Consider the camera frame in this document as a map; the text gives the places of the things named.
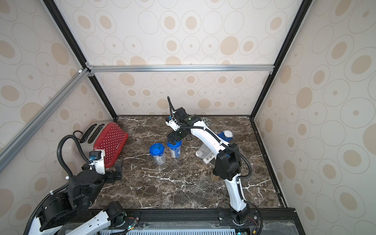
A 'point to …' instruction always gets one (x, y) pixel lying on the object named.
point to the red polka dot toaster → (108, 135)
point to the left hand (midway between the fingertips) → (117, 160)
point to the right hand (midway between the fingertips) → (181, 134)
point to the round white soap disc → (228, 133)
